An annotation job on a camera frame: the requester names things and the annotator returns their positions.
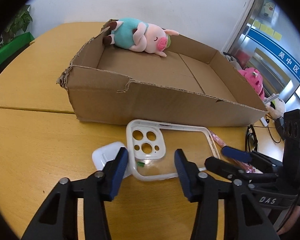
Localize pink pen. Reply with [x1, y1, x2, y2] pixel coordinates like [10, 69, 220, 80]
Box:
[210, 128, 258, 173]

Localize white earbuds case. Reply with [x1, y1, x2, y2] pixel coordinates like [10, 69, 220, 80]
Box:
[92, 141, 125, 178]

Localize white clear phone case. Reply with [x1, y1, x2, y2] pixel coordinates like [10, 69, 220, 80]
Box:
[126, 119, 220, 181]

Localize black sunglasses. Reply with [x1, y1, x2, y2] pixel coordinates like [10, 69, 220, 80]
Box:
[245, 125, 258, 152]

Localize white panda plush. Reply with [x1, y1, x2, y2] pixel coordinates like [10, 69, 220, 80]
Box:
[266, 98, 286, 119]

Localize white phone stand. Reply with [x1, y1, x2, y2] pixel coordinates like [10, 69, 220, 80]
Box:
[260, 94, 280, 127]

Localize pink strawberry bear plush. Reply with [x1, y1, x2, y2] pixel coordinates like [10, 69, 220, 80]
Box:
[238, 68, 265, 100]

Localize brown cardboard box tray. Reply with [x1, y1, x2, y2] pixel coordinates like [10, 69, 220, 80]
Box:
[57, 21, 267, 127]

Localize grey folded cloth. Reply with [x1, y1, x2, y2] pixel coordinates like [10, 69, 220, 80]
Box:
[223, 52, 243, 70]

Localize pink pig plush toy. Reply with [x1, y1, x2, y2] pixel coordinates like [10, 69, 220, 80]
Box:
[103, 18, 179, 57]

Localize green covered bench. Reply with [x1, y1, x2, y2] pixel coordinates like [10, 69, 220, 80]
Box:
[0, 32, 34, 65]

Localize green potted plant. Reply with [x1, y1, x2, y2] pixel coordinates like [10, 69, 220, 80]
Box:
[0, 4, 33, 48]

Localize black cable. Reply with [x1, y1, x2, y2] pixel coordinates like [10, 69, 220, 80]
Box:
[264, 113, 286, 144]

